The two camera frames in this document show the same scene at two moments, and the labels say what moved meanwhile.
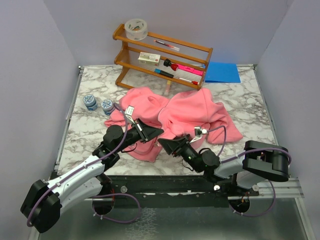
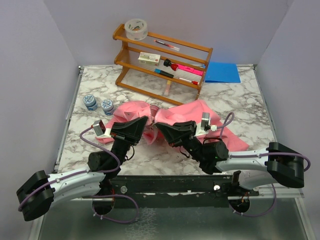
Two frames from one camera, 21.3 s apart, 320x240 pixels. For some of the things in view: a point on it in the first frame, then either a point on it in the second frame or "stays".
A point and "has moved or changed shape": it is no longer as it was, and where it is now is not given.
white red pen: x=194 y=82 stays
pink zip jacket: x=191 y=112 has moved or changed shape
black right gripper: x=170 y=145 → x=179 y=133
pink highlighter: x=190 y=69 stays
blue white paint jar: x=89 y=101 stays
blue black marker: x=159 y=71 stays
